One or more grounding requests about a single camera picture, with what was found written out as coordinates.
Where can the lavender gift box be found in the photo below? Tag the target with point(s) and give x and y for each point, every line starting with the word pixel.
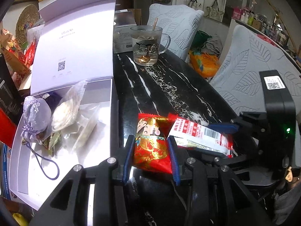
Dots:
pixel 76 44

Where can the purple satin drawstring pouch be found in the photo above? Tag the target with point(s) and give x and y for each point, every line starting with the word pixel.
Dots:
pixel 37 116

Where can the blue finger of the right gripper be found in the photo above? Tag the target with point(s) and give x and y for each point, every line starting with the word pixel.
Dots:
pixel 224 128

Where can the red plastic container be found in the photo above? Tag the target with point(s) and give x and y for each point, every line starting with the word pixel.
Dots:
pixel 7 129

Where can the white cardboard box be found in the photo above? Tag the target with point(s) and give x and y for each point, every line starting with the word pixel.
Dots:
pixel 122 35

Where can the person's right hand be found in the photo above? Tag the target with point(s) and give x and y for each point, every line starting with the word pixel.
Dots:
pixel 292 177

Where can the black printed box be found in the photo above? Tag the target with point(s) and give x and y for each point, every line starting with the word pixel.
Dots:
pixel 10 97

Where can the small red gold snack packet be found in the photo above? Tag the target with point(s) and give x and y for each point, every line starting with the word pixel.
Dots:
pixel 151 151

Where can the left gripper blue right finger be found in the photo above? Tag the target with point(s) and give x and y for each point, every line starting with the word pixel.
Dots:
pixel 174 160

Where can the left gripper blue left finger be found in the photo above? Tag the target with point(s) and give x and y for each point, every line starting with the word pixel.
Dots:
pixel 128 153

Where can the orange plastic bag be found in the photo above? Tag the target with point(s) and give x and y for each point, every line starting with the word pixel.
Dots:
pixel 204 64

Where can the glass mug with cartoon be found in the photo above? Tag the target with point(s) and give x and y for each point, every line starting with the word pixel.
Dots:
pixel 148 42

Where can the orange patterned gift bag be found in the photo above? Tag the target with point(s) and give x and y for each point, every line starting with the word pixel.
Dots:
pixel 13 53

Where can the white fabric flower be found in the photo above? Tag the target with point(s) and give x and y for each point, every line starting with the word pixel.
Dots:
pixel 67 109

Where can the blue white carton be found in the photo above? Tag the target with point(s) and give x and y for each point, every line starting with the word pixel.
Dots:
pixel 5 191

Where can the near grey leaf chair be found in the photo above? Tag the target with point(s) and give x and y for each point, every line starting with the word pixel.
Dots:
pixel 238 80

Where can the grey leaf chair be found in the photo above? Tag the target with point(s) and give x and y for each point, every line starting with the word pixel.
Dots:
pixel 238 80
pixel 179 22

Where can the green foil snack packet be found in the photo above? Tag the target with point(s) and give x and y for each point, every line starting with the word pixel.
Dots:
pixel 51 142

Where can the purple tassel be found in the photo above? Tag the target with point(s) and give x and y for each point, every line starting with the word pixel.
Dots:
pixel 52 99

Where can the far grey leaf chair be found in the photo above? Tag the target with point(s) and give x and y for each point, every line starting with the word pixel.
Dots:
pixel 179 22

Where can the long red white snack packet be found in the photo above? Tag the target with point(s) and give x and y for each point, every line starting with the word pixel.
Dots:
pixel 189 134

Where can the clear zip bag white contents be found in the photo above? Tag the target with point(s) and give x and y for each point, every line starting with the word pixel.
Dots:
pixel 76 135

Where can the round woven mat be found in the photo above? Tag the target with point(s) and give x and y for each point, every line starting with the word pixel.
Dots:
pixel 28 17

